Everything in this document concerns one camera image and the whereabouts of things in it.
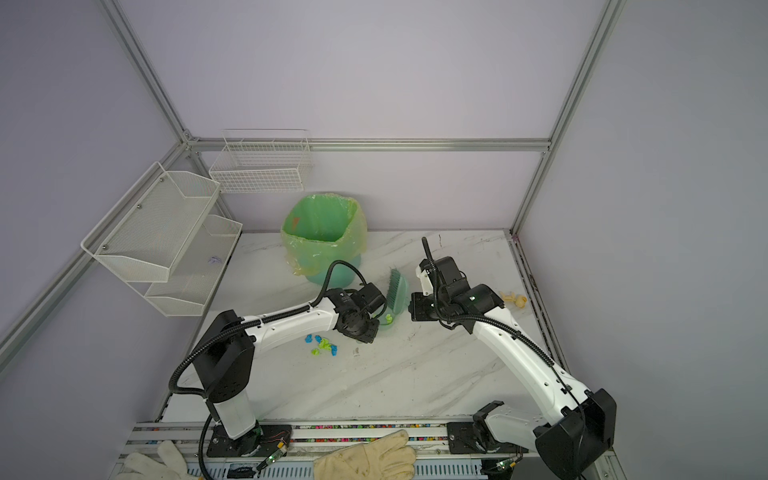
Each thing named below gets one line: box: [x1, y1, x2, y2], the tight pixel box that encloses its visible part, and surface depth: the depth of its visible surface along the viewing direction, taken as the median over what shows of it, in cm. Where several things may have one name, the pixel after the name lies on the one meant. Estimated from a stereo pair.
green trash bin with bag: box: [281, 193, 368, 287], surface depth 95 cm
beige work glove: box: [313, 429, 416, 480], surface depth 72 cm
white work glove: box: [115, 440, 200, 480], surface depth 72 cm
